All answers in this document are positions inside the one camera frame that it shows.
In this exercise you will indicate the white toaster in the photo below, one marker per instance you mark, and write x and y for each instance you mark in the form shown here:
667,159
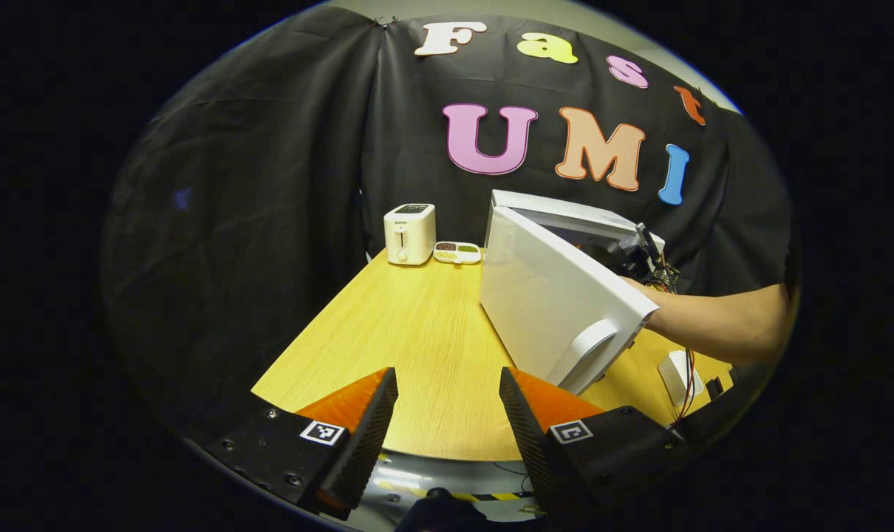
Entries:
410,236

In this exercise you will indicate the white divided snack dish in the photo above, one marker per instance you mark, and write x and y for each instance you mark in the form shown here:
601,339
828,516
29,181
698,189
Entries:
457,253

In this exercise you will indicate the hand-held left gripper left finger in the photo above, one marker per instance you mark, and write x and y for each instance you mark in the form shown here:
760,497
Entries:
362,443

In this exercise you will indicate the white rectangular plate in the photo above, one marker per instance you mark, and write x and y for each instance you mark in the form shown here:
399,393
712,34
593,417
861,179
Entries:
672,369

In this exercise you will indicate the black table clamp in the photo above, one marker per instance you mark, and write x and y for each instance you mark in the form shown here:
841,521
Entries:
715,387

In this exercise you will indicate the white microwave oven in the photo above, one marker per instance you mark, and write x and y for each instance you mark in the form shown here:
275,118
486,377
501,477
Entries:
550,295

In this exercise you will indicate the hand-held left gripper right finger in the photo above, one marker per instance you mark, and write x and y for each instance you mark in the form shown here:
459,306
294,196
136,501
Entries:
528,436

